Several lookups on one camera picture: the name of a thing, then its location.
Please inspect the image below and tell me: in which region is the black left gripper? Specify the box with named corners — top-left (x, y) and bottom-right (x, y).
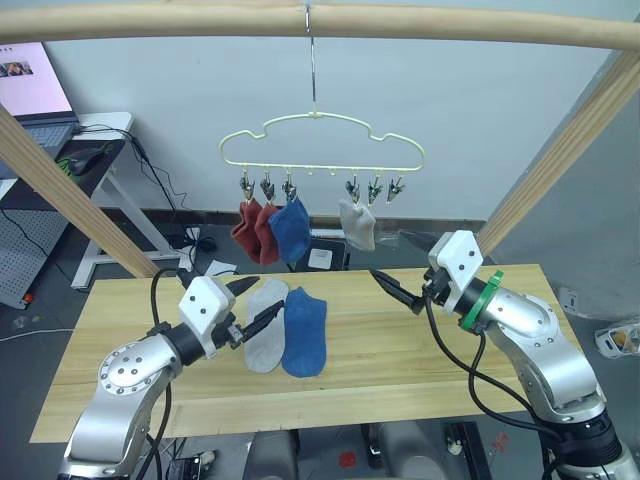
top-left (213, 275), bottom-right (286, 352)

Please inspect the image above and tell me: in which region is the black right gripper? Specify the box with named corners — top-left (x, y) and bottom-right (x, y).
top-left (369, 229), bottom-right (452, 316)

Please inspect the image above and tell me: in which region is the pale yellow clip hanger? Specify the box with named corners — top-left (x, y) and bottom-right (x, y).
top-left (217, 3), bottom-right (427, 177)

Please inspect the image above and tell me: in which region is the grey sock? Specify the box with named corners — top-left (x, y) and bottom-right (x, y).
top-left (338, 199), bottom-right (378, 252)
top-left (243, 278), bottom-right (291, 374)

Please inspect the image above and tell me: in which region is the red sock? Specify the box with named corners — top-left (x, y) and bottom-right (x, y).
top-left (254, 201), bottom-right (282, 266)
top-left (230, 198), bottom-right (265, 265)

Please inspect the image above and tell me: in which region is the blue sock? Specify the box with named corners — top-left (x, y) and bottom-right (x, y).
top-left (280, 286), bottom-right (329, 379)
top-left (268, 197), bottom-right (313, 264)

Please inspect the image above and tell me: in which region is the dark rounded shape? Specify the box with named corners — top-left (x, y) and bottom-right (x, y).
top-left (251, 428), bottom-right (302, 480)
top-left (375, 421), bottom-right (447, 480)

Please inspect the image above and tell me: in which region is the black computer mouse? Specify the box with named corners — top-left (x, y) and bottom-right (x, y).
top-left (67, 149), bottom-right (107, 177)

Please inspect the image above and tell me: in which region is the grey perforated panel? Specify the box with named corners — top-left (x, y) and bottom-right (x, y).
top-left (0, 208), bottom-right (69, 307)

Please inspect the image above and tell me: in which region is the wooden crossbar rod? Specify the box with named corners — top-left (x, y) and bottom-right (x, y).
top-left (0, 0), bottom-right (640, 53)

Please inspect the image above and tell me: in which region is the open laptop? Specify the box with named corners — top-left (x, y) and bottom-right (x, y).
top-left (0, 41), bottom-right (82, 157)

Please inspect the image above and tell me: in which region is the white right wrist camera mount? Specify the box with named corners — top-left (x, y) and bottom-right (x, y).
top-left (426, 230), bottom-right (486, 317)

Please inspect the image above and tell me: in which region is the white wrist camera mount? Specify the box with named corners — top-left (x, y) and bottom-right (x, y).
top-left (426, 230), bottom-right (486, 317)
top-left (178, 275), bottom-right (237, 359)

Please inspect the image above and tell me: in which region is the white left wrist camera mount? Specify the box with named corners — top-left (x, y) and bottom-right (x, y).
top-left (178, 275), bottom-right (237, 359)

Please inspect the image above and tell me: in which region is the green ring clamp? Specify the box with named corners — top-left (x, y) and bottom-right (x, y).
top-left (458, 269), bottom-right (505, 332)

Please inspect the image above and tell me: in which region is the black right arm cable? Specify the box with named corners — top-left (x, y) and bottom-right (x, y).
top-left (423, 298), bottom-right (556, 437)

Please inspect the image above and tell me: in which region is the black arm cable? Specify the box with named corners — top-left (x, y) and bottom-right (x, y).
top-left (134, 268), bottom-right (197, 480)
top-left (423, 298), bottom-right (556, 437)

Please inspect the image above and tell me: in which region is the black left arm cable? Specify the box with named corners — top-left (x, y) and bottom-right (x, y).
top-left (134, 268), bottom-right (197, 480)

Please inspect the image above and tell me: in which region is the black floor cable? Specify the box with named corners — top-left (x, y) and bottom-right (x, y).
top-left (74, 124), bottom-right (217, 274)

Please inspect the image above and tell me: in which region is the white wall socket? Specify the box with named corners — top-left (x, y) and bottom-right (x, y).
top-left (556, 286), bottom-right (582, 315)

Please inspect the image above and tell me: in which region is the white frame desk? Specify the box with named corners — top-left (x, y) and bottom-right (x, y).
top-left (0, 111), bottom-right (192, 291)

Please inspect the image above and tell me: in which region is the wooden slanted frame post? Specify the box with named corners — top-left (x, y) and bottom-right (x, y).
top-left (476, 49), bottom-right (640, 257)
top-left (0, 105), bottom-right (162, 279)

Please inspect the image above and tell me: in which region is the white floor cable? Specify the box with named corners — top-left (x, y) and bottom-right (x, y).
top-left (0, 326), bottom-right (77, 344)

